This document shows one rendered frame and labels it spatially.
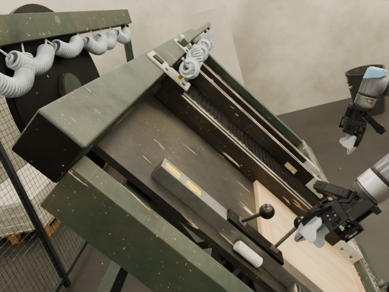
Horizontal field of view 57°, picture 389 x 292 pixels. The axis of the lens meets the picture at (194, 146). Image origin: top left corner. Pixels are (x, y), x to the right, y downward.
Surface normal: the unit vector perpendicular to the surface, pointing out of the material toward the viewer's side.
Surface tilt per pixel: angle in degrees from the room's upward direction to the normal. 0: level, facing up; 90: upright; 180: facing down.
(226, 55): 90
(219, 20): 90
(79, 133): 57
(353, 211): 38
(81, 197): 90
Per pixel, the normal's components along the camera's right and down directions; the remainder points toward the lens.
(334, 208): -0.74, -0.48
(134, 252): -0.11, 0.37
